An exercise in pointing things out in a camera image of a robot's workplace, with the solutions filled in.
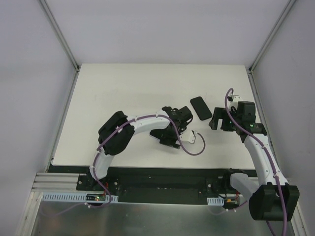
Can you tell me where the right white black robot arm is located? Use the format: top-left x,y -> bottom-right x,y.
209,101 -> 300,221

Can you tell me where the right white cable duct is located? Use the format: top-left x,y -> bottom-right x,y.
207,197 -> 224,206

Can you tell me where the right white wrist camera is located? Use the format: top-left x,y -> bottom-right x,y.
227,94 -> 242,104

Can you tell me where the left white cable duct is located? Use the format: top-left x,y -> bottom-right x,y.
42,192 -> 119,203

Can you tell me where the white cable duct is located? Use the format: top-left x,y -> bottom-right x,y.
42,192 -> 119,203
207,197 -> 224,206

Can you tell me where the right aluminium frame post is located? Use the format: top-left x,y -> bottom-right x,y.
248,0 -> 298,73

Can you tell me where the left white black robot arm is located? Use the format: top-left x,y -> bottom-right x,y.
90,106 -> 196,180

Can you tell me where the aluminium frame post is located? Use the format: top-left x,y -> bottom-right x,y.
248,0 -> 298,73
37,0 -> 80,71

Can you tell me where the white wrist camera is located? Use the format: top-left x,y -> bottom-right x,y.
180,129 -> 200,144
227,94 -> 242,104

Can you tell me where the aluminium rail profile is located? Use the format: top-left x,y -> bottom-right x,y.
31,173 -> 80,192

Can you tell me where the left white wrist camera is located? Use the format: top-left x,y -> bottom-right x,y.
180,129 -> 200,144

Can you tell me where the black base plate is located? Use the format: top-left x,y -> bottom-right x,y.
46,163 -> 256,205

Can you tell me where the reflective metal sheet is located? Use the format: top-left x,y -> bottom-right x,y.
31,201 -> 283,236

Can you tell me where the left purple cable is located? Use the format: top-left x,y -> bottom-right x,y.
88,113 -> 207,209

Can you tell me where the left aluminium frame post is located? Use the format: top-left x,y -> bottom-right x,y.
37,0 -> 80,71

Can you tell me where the black smartphone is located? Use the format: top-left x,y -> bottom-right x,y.
190,96 -> 212,121

